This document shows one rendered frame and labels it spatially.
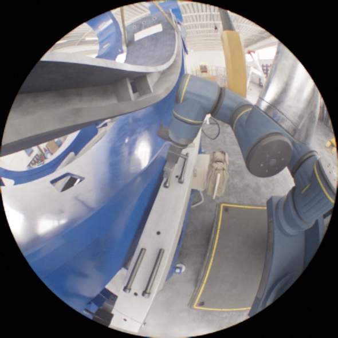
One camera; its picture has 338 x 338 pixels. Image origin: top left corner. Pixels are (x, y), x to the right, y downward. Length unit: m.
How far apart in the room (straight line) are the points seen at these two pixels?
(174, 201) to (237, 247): 0.70
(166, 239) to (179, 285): 0.97
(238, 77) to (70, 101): 0.60
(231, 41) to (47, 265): 0.77
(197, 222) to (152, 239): 0.94
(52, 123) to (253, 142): 0.37
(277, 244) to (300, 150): 0.44
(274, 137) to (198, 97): 0.21
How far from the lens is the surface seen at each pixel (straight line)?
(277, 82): 0.23
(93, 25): 5.02
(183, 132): 0.36
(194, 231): 1.34
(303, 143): 0.65
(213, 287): 1.03
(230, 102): 0.33
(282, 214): 0.68
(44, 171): 2.15
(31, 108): 0.46
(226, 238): 1.00
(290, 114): 0.22
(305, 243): 0.84
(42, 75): 0.39
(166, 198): 0.53
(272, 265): 0.67
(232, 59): 0.47
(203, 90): 0.32
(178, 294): 1.42
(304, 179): 0.57
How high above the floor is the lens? 1.32
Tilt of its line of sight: 45 degrees down
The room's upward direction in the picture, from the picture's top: 17 degrees counter-clockwise
